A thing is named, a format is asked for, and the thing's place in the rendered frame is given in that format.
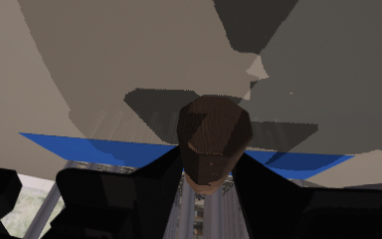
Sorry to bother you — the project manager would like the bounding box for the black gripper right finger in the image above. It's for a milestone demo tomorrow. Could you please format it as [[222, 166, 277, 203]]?
[[231, 153, 382, 239]]

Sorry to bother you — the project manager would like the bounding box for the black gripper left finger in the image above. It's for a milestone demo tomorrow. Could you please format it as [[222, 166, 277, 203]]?
[[56, 145, 183, 239]]

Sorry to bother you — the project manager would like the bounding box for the blue flat strip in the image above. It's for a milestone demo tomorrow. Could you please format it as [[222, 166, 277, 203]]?
[[18, 132, 353, 180]]

